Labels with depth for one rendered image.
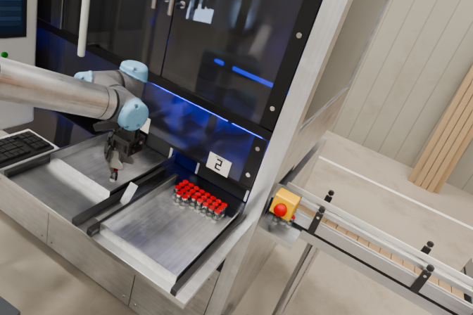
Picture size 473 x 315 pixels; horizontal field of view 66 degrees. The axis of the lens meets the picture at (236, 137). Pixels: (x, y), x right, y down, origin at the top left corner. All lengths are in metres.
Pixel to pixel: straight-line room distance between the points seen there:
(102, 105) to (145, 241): 0.43
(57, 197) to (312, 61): 0.83
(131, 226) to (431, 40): 3.89
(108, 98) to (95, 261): 1.20
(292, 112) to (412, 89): 3.57
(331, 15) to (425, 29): 3.52
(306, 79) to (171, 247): 0.60
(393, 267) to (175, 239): 0.69
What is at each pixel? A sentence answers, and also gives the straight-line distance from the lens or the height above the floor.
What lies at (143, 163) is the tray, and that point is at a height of 0.88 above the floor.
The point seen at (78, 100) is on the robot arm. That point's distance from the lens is 0.80.
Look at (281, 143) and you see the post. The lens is 1.09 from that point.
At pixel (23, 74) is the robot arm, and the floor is 1.36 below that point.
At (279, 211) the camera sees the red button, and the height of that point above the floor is 1.00.
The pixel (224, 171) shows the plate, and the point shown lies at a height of 1.01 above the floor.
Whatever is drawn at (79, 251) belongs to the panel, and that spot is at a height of 0.21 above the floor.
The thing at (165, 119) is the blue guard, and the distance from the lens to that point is 1.28.
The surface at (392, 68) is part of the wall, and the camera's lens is 4.52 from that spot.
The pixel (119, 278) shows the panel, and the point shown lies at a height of 0.22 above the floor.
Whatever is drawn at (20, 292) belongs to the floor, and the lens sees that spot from 2.10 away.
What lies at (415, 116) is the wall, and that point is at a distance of 4.63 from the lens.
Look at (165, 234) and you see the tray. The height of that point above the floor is 0.88.
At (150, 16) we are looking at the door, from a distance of 1.26.
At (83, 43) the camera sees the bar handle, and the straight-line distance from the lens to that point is 1.38.
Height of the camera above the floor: 1.65
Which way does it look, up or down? 26 degrees down
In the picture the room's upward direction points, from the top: 18 degrees clockwise
